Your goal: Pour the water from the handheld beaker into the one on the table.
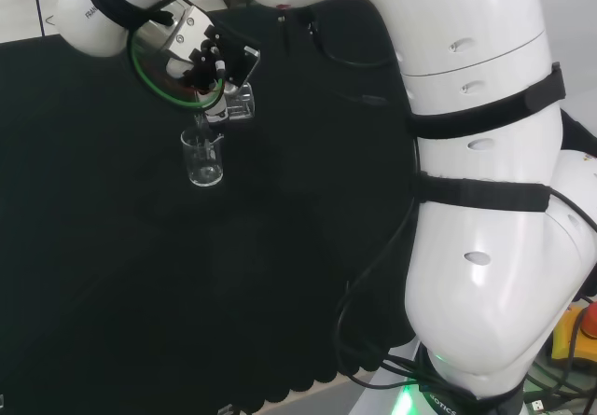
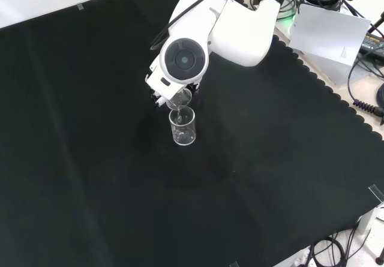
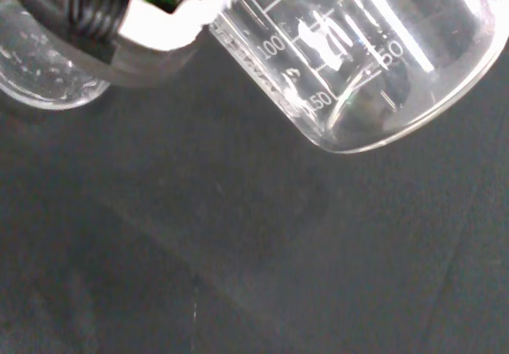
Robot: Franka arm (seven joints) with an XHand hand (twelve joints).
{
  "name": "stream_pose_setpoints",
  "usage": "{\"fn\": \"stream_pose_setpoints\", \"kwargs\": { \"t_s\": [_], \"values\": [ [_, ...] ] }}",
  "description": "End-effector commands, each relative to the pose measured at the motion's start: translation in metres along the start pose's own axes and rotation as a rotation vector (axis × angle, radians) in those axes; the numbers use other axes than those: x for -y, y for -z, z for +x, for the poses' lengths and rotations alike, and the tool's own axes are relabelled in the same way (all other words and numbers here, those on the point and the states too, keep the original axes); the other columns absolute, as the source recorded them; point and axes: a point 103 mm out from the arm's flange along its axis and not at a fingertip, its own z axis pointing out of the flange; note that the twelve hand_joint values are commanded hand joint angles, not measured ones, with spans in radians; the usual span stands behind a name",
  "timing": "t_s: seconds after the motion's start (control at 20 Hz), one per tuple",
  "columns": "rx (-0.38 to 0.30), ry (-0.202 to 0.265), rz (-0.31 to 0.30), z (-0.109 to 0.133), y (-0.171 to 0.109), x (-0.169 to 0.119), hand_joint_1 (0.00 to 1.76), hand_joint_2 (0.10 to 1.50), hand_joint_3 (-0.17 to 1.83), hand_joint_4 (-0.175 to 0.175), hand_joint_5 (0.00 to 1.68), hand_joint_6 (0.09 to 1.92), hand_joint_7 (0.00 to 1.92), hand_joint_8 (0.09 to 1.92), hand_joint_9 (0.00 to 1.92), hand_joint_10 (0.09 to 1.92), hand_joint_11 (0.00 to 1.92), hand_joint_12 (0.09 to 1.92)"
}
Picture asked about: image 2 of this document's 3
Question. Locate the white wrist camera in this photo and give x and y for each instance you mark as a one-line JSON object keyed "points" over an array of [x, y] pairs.
{"points": [[157, 79]]}

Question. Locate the grey tape strip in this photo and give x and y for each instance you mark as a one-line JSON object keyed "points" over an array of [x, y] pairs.
{"points": [[234, 264], [376, 192], [80, 6]]}

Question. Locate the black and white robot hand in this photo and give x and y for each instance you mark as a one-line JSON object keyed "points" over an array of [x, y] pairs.
{"points": [[156, 99]]}

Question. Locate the black power supply box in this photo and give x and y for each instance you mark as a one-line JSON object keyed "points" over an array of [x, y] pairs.
{"points": [[373, 43]]}

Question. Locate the white metal bracket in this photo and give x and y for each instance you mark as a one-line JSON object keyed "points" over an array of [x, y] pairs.
{"points": [[373, 228]]}

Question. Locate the black bench cloth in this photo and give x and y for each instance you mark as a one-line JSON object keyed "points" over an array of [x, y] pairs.
{"points": [[120, 174]]}

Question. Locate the pale board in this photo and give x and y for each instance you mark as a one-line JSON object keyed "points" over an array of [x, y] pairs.
{"points": [[327, 33]]}

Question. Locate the clear glass beaker with spout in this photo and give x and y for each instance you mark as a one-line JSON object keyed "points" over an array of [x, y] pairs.
{"points": [[181, 99]]}

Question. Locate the clear tall glass beaker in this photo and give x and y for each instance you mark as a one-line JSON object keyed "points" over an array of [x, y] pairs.
{"points": [[183, 135]]}

